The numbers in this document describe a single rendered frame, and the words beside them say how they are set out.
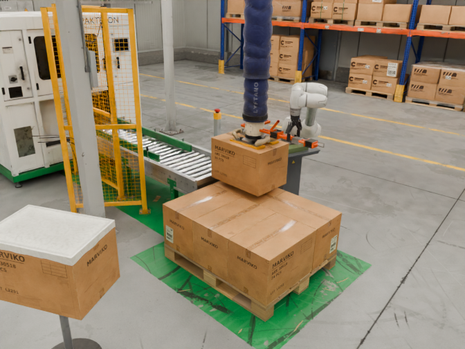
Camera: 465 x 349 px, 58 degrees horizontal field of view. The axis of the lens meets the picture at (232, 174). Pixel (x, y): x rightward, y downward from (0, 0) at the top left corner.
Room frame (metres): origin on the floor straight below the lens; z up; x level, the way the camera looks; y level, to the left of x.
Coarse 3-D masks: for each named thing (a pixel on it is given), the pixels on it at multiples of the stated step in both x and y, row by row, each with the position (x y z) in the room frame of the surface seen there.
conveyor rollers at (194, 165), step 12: (108, 132) 5.19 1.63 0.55; (120, 132) 5.21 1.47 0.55; (144, 144) 4.82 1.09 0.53; (156, 144) 4.84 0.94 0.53; (168, 144) 4.78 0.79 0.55; (168, 156) 4.41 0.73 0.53; (180, 156) 4.42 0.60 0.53; (192, 156) 4.43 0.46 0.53; (204, 156) 4.45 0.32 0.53; (180, 168) 4.07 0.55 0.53; (192, 168) 4.08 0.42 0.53; (204, 168) 4.08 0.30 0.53
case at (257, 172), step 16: (224, 144) 3.56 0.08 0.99; (288, 144) 3.54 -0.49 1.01; (224, 160) 3.55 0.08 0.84; (240, 160) 3.42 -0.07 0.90; (256, 160) 3.29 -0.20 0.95; (272, 160) 3.38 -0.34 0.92; (224, 176) 3.55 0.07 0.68; (240, 176) 3.41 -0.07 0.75; (256, 176) 3.28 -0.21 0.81; (272, 176) 3.39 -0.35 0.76; (256, 192) 3.28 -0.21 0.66
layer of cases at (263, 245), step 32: (192, 192) 3.48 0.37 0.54; (224, 192) 3.50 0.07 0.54; (288, 192) 3.53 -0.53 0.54; (192, 224) 2.97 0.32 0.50; (224, 224) 2.90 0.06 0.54; (256, 224) 2.91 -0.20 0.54; (288, 224) 2.92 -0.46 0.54; (320, 224) 2.93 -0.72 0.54; (192, 256) 2.97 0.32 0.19; (224, 256) 2.71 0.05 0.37; (256, 256) 2.50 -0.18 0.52; (288, 256) 2.59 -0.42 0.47; (320, 256) 2.94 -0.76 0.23; (256, 288) 2.49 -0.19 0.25; (288, 288) 2.62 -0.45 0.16
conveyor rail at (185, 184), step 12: (108, 156) 4.68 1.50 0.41; (120, 156) 4.49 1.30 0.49; (132, 156) 4.33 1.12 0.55; (144, 156) 4.23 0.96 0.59; (132, 168) 4.33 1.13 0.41; (156, 168) 4.03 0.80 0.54; (168, 168) 3.91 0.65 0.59; (156, 180) 4.03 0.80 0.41; (180, 180) 3.77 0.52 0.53; (192, 180) 3.64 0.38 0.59
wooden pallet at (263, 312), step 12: (168, 252) 3.19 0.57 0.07; (336, 252) 3.14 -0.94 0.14; (180, 264) 3.09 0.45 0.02; (192, 264) 3.09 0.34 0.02; (324, 264) 3.00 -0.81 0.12; (204, 276) 2.87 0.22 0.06; (216, 276) 2.77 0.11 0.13; (216, 288) 2.77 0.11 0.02; (228, 288) 2.77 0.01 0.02; (300, 288) 2.75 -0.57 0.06; (240, 300) 2.63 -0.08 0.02; (252, 300) 2.51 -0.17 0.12; (276, 300) 2.51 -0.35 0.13; (252, 312) 2.50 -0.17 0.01; (264, 312) 2.42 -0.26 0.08
